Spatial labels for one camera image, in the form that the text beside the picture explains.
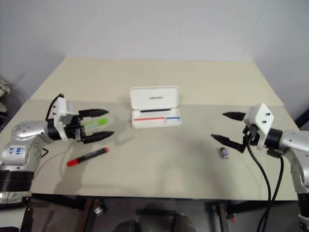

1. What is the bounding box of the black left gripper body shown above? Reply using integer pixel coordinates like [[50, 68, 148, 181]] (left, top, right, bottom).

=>
[[64, 115, 86, 144]]

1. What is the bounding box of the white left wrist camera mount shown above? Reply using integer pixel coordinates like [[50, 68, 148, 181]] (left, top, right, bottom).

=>
[[52, 96, 80, 141]]

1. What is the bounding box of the dark rounded shape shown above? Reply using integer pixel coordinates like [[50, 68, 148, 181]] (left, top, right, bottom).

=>
[[112, 218, 142, 232], [173, 212, 197, 232]]

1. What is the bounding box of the red marker pen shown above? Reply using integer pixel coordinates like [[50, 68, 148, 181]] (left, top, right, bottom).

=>
[[66, 147, 109, 167]]

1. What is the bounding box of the pale clutter pile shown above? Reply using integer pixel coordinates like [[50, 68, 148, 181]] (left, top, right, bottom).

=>
[[0, 77, 12, 121]]

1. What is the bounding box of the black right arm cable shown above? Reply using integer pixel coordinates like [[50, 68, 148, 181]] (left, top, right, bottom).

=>
[[246, 142, 284, 232]]

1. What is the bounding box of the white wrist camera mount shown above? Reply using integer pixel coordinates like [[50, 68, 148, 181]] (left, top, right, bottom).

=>
[[243, 103, 275, 151], [52, 96, 80, 141]]

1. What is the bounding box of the dark object at wall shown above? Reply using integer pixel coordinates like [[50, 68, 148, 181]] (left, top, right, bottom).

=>
[[293, 101, 309, 131]]

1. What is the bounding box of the small purple grey eraser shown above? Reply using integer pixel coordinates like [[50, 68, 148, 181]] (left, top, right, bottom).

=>
[[218, 146, 231, 160]]

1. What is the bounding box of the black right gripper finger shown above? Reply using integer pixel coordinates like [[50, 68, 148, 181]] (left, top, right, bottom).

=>
[[222, 111, 247, 122], [210, 134, 248, 154]]

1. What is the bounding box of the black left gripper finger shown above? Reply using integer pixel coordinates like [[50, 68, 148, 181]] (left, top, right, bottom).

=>
[[80, 131, 115, 145], [78, 108, 110, 120]]

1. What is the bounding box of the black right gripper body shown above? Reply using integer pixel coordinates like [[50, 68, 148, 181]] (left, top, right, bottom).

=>
[[242, 124, 260, 147]]

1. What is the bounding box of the red and blue pencil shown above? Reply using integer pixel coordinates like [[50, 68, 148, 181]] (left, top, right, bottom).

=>
[[133, 116, 181, 121]]

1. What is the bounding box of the green highlighter with clear cap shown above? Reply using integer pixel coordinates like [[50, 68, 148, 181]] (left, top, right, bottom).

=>
[[81, 115, 115, 129]]

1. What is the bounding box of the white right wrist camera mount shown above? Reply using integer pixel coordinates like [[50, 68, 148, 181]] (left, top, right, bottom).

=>
[[243, 103, 275, 151]]

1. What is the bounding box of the black pen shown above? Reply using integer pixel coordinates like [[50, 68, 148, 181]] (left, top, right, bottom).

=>
[[140, 108, 171, 113]]

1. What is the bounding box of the white rectangular plastic case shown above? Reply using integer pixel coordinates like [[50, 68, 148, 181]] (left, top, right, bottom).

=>
[[129, 85, 183, 130]]

